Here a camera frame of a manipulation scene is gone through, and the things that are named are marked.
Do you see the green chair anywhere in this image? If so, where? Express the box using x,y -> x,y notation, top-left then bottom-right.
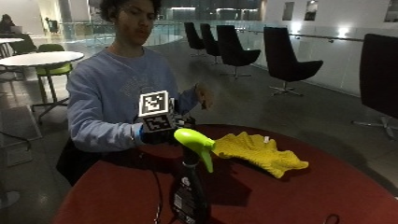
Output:
33,43 -> 74,105

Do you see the black cable loop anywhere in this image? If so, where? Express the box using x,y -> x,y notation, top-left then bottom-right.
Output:
322,213 -> 342,224

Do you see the thin black cable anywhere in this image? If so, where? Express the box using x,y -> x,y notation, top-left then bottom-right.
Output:
149,166 -> 165,224

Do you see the dark chair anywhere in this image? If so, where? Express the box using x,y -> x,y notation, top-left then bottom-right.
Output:
9,33 -> 40,56

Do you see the the person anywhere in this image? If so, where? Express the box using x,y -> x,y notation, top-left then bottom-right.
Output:
54,0 -> 217,188

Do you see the black swivel chair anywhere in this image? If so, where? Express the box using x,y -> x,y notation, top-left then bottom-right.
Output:
216,24 -> 262,79
198,22 -> 222,65
262,26 -> 325,97
350,33 -> 398,140
182,21 -> 208,58

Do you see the black spray bottle green head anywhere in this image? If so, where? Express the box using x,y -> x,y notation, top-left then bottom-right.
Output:
168,127 -> 217,224

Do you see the white marker cube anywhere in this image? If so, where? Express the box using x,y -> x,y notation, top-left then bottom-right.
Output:
137,90 -> 177,134

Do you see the wall lamp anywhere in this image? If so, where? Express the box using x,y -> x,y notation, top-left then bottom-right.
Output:
289,21 -> 303,34
335,26 -> 351,38

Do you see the yellow microfibre cloth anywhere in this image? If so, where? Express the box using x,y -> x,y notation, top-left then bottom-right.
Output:
210,131 -> 311,179

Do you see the metal handrail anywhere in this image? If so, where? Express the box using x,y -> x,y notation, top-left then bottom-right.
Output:
236,28 -> 366,44

